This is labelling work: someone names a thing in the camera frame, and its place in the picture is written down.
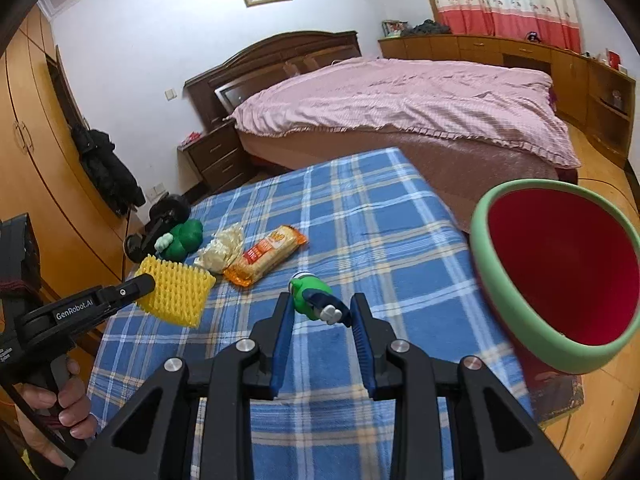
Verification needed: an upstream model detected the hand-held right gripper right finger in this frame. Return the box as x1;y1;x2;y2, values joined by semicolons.
349;293;578;480

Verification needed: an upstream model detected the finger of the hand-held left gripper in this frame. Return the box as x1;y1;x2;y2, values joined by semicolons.
106;274;156;311

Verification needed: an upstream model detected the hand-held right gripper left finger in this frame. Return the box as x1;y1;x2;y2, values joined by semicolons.
65;291;296;480

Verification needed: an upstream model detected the yellow foam mesh sleeve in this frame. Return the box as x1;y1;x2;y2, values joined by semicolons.
135;255;217;330

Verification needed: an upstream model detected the green toy figure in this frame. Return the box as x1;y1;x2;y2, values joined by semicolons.
290;272;351;328

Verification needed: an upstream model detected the red bin with green rim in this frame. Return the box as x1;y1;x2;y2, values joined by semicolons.
469;180;640;375

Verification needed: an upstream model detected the person's left hand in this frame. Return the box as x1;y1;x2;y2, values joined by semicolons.
15;357;99;466

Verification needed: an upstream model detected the round green toy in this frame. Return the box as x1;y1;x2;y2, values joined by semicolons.
154;219;205;262

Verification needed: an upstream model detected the black dumbbell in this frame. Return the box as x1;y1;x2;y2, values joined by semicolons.
125;194;192;263

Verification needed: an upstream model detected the orange biscuit packet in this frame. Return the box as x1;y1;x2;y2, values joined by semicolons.
223;225;308;288

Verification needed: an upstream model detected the crumpled pale plastic bag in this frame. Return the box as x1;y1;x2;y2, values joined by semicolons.
194;224;246;275

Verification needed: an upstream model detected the black jacket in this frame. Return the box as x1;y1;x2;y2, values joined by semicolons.
70;125;146;216

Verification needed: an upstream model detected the blue plaid blanket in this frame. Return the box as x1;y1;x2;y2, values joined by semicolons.
92;147;533;480

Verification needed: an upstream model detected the dark wooden nightstand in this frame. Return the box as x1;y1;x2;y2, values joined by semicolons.
176;120;256;196

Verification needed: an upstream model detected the light wooden wardrobe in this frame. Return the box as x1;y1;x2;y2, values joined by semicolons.
0;5;151;311

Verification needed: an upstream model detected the brown bed cover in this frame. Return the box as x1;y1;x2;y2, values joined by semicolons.
240;127;576;221

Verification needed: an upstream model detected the dark floor mat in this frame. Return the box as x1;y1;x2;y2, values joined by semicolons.
530;355;586;428

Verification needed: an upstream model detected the pink checked duvet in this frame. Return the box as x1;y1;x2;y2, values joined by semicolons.
229;57;582;170

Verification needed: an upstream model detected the dark wooden headboard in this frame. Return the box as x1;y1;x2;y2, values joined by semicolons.
184;30;362;128

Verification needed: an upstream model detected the pile of dark clothes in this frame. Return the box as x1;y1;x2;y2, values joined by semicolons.
402;19;453;37

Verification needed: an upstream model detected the long wooden cabinet unit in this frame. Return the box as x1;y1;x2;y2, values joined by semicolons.
377;34;636;168

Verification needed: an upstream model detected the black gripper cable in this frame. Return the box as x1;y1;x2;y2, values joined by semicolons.
0;379;76;461

